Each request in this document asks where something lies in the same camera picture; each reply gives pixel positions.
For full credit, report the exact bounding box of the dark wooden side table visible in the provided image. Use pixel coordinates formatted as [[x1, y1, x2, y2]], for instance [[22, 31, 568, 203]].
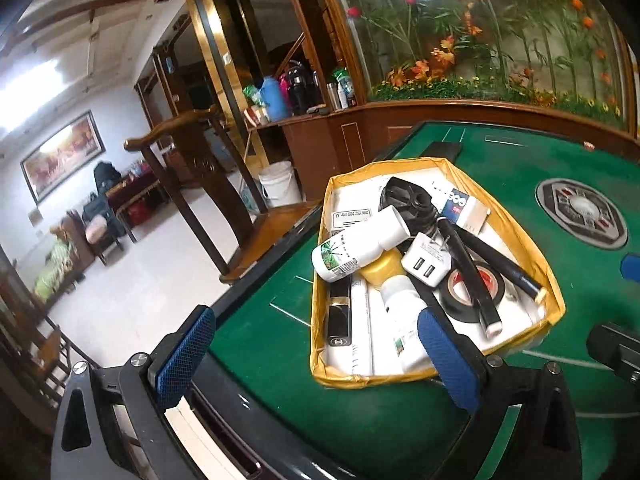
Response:
[[107, 172, 171, 243]]

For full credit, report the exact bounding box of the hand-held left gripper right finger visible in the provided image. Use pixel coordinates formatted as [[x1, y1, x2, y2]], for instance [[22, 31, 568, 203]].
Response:
[[415, 307, 583, 480]]

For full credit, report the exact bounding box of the yellow ball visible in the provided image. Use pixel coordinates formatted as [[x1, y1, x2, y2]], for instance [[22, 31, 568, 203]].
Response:
[[361, 250, 403, 286]]

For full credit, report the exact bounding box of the dark wooden chair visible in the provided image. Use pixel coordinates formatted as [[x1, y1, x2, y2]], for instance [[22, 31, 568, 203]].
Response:
[[0, 245, 96, 436]]

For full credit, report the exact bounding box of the white plug charger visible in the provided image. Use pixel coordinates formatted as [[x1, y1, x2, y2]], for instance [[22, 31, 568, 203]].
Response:
[[401, 232, 453, 288]]

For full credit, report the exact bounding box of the black phone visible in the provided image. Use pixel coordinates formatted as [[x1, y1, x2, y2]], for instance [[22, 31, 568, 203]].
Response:
[[422, 141, 461, 162]]

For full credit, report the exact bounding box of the long white box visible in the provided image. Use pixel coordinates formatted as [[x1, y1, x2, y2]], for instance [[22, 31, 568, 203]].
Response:
[[350, 280, 375, 377]]

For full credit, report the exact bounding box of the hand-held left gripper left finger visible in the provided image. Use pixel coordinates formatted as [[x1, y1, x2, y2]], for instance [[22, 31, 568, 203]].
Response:
[[50, 304, 218, 480]]

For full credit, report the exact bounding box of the table centre control panel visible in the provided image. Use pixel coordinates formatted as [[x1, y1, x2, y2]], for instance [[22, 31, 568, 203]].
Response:
[[535, 176, 628, 251]]

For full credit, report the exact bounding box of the white plastic bucket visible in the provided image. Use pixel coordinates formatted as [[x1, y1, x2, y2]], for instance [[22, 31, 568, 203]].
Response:
[[257, 160, 303, 206]]

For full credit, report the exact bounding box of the blue thermos jug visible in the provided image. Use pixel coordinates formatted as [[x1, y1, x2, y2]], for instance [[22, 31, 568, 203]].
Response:
[[260, 76, 291, 122]]

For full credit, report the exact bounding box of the green patterned cushion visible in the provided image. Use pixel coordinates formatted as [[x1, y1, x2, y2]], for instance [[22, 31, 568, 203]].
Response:
[[32, 240, 76, 301]]

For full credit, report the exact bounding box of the black marker pen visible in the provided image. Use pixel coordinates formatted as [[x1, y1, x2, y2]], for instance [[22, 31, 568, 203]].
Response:
[[437, 216, 502, 337]]

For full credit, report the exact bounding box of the wooden cabinet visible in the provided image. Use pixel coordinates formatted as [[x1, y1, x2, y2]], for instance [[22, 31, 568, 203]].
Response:
[[280, 105, 431, 201]]

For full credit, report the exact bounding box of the framed wall painting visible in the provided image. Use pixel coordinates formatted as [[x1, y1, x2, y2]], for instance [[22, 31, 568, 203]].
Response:
[[20, 110, 107, 206]]

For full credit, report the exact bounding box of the tall gold-framed cabinet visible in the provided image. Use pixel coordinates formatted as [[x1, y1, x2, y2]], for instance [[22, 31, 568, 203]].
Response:
[[182, 0, 273, 176]]

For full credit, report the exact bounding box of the glass flower display case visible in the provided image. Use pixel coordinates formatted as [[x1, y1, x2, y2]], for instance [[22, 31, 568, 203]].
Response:
[[310, 0, 640, 136]]

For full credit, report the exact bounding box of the white bottle green label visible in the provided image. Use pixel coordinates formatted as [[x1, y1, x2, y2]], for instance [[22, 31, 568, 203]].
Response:
[[311, 207, 412, 282]]

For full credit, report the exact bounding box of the yellow-taped foam tray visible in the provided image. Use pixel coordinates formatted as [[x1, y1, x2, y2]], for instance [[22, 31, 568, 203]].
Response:
[[309, 156, 567, 389]]

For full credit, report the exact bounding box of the black gold lighter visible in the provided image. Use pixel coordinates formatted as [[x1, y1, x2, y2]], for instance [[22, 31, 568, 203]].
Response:
[[327, 280, 353, 348]]

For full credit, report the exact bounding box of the grey barcode box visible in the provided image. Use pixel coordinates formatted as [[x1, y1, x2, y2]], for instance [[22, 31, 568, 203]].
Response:
[[331, 206, 376, 235]]

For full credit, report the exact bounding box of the white bottle red label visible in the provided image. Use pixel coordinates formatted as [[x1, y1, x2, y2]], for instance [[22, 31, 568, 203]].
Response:
[[380, 277, 436, 368]]

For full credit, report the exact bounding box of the black film roll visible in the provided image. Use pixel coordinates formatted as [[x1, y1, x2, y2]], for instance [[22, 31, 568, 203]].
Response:
[[462, 235, 546, 303]]

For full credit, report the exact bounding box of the black backpack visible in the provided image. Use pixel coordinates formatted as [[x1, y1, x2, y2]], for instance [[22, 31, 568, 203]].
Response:
[[92, 160, 123, 193]]

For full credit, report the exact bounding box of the black thermos jug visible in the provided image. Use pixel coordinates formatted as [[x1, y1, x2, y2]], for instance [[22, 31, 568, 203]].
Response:
[[290, 62, 318, 116]]

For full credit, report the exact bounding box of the black tape roll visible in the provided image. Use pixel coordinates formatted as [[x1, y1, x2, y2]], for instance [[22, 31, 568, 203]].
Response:
[[439, 264, 506, 317]]

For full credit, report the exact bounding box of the white blue medicine box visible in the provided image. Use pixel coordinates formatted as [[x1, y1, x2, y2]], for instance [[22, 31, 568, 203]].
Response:
[[430, 180, 491, 231]]

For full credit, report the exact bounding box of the black ribbed round device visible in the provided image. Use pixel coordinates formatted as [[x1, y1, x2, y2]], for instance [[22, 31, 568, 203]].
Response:
[[378, 176, 441, 233]]

